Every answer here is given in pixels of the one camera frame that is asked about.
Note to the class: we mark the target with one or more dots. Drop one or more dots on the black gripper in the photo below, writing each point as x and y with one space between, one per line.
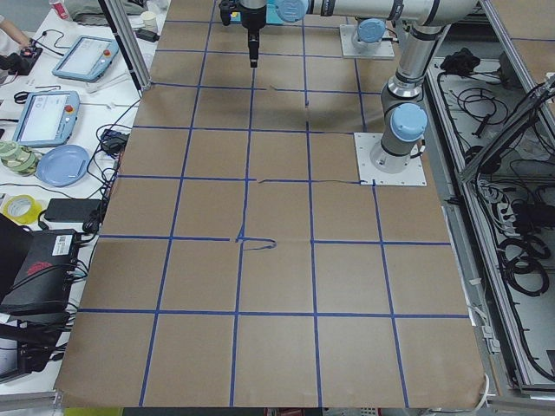
251 18

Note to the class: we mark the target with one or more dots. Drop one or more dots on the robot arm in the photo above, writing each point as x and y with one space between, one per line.
369 32
429 20

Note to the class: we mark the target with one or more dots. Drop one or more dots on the teal plastic bin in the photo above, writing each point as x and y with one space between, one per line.
271 13

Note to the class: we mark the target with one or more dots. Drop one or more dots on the paper cup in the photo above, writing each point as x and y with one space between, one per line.
149 20

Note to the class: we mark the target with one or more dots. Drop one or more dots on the upper teach pendant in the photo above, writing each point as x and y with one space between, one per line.
87 60

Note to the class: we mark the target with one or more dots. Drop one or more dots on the teach pendant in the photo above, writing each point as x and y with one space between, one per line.
87 60
48 119

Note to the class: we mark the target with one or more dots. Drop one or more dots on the lower teach pendant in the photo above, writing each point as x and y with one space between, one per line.
48 119

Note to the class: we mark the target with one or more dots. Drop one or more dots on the blue plate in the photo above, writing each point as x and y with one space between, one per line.
62 166

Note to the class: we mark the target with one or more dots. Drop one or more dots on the green tape rolls jar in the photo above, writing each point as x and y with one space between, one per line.
19 159

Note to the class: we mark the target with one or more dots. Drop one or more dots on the yellow tape roll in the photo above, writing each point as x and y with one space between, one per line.
22 209

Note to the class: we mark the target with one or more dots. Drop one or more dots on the black laptop box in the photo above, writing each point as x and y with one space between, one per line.
35 268

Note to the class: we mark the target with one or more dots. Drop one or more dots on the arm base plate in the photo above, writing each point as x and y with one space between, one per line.
354 49
376 167

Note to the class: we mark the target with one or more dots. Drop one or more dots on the aluminium frame post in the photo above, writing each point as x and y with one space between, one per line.
118 22

